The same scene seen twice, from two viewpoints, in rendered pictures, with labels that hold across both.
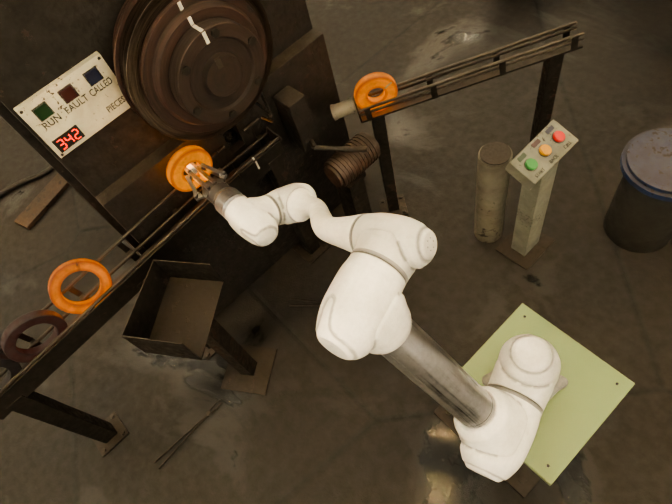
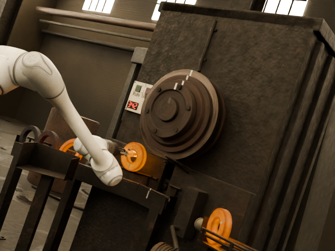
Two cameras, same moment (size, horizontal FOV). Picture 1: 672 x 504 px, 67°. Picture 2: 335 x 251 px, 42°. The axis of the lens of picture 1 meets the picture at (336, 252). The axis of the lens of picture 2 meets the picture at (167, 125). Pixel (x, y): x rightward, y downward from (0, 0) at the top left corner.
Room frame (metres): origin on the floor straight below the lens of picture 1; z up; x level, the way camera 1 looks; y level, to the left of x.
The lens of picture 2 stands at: (0.28, -1.80, 0.99)
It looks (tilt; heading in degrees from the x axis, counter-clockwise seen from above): 1 degrees up; 63
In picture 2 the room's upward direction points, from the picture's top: 19 degrees clockwise
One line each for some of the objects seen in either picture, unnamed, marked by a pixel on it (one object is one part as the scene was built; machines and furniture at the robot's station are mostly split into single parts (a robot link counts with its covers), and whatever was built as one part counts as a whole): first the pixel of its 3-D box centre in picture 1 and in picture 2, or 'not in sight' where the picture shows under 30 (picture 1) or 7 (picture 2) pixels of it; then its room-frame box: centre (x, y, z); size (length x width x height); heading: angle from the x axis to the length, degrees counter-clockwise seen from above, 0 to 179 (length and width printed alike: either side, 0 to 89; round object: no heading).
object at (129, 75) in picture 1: (200, 60); (180, 115); (1.35, 0.17, 1.11); 0.47 x 0.06 x 0.47; 116
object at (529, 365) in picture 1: (527, 368); not in sight; (0.37, -0.38, 0.54); 0.18 x 0.16 x 0.22; 131
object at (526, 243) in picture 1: (533, 202); not in sight; (0.99, -0.77, 0.31); 0.24 x 0.16 x 0.62; 116
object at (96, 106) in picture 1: (78, 106); (146, 99); (1.30, 0.52, 1.15); 0.26 x 0.02 x 0.18; 116
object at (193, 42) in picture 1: (219, 73); (169, 110); (1.26, 0.12, 1.11); 0.28 x 0.06 x 0.28; 116
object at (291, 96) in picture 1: (296, 119); (190, 212); (1.47, -0.04, 0.68); 0.11 x 0.08 x 0.24; 26
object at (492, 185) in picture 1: (491, 196); not in sight; (1.11, -0.66, 0.26); 0.12 x 0.12 x 0.52
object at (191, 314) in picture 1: (213, 342); (30, 213); (0.89, 0.53, 0.36); 0.26 x 0.20 x 0.72; 151
